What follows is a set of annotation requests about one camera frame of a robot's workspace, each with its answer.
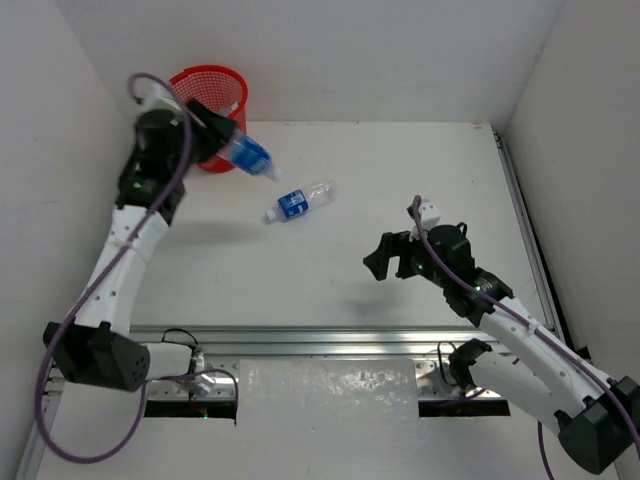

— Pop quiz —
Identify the white front plate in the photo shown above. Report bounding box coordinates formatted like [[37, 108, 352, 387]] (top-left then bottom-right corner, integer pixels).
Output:
[[237, 359, 418, 427]]

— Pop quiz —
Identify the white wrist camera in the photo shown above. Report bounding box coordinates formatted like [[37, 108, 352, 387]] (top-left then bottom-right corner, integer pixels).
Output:
[[140, 84, 182, 114], [407, 197, 441, 239]]

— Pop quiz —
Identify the aluminium rail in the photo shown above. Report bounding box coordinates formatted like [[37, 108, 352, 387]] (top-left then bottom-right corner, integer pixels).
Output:
[[493, 131, 592, 362], [131, 326, 505, 359]]

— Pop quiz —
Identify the blue label bottle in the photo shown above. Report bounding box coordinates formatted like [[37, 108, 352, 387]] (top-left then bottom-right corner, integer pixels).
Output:
[[264, 179, 337, 224], [218, 130, 281, 182]]

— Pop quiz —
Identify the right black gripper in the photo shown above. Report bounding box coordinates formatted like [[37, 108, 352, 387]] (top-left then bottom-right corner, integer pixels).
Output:
[[363, 223, 449, 289]]

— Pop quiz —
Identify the aluminium right side rail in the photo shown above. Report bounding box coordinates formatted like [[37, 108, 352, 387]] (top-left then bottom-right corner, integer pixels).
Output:
[[493, 131, 592, 362]]

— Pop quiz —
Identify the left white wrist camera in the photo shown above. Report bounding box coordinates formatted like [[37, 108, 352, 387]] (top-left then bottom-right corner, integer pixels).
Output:
[[140, 84, 182, 114]]

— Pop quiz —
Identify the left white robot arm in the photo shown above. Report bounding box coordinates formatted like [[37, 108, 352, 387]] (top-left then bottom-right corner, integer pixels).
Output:
[[43, 99, 236, 392]]

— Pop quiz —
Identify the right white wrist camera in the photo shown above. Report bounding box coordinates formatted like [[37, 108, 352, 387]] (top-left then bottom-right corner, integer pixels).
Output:
[[407, 197, 441, 239]]

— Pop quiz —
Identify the red mesh plastic bin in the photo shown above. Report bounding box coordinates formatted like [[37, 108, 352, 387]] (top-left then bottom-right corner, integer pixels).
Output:
[[168, 63, 249, 173]]

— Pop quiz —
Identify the aluminium front rail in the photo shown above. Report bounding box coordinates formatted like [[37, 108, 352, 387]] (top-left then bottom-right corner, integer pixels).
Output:
[[131, 326, 505, 359]]

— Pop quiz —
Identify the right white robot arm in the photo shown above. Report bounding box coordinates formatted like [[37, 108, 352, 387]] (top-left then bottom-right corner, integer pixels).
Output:
[[363, 223, 639, 475]]

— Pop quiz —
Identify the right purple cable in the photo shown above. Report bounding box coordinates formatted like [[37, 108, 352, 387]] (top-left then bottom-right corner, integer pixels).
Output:
[[410, 194, 640, 480]]

